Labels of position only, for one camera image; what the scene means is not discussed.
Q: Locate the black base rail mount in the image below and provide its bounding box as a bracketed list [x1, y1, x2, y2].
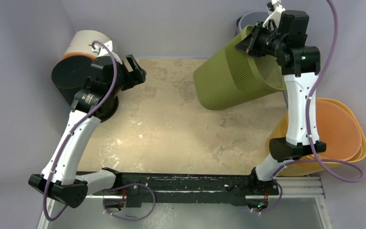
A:
[94, 172, 279, 208]

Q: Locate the cream three-drawer mini cabinet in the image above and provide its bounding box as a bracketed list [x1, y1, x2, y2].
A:
[62, 30, 122, 63]

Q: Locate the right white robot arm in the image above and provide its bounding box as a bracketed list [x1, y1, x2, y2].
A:
[236, 10, 326, 182]

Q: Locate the light grey smooth bucket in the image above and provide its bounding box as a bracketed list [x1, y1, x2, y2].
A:
[241, 11, 269, 30]

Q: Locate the black ribbed waste bin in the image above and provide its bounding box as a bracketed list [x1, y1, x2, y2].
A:
[51, 56, 118, 122]

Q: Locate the orange smooth bucket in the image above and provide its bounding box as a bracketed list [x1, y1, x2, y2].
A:
[315, 98, 362, 161]

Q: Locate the aluminium frame rail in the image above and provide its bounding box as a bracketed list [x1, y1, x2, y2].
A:
[37, 176, 333, 229]

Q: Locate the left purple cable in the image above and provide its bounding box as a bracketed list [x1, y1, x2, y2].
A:
[42, 40, 156, 222]

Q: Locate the dark grey mesh bin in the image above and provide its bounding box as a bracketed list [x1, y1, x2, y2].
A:
[234, 16, 242, 36]

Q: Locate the olive green waste bin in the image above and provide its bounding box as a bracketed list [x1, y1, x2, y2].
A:
[193, 25, 286, 110]

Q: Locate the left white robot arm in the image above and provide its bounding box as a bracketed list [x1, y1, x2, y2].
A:
[28, 54, 146, 208]

